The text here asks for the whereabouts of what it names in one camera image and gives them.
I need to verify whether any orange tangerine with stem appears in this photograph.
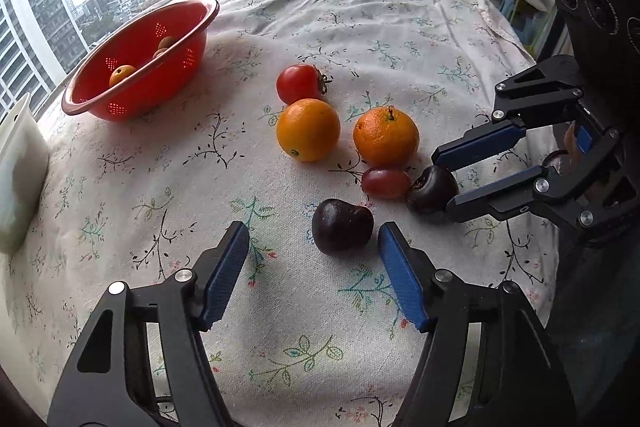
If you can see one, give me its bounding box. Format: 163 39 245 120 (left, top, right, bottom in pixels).
353 105 420 168

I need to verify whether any red tomato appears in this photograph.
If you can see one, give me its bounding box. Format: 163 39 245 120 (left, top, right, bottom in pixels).
276 63 333 106

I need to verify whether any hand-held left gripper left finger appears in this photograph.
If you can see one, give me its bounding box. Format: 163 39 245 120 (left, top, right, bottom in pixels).
47 221 251 427

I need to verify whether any red colander bowl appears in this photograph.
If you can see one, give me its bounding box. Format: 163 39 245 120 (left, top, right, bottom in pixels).
61 0 221 122

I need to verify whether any smooth orange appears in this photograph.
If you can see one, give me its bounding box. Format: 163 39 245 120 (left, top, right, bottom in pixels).
108 65 137 88
276 98 342 162

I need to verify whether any red grape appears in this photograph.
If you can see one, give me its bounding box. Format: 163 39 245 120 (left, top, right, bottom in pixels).
361 167 412 200

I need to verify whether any dark red cherry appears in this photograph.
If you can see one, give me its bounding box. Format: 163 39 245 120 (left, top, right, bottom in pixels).
311 199 375 257
405 165 460 215

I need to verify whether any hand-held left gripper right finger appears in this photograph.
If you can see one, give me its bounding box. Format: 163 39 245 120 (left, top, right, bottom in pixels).
377 222 591 427

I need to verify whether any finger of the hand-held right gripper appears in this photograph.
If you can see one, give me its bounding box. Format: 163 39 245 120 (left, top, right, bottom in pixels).
431 54 587 171
446 128 624 234

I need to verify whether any floral white tablecloth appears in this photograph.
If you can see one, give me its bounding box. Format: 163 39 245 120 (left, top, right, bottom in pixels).
0 0 561 427

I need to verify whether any white plastic bowl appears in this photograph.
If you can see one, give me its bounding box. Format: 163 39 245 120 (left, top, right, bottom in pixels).
0 93 50 254

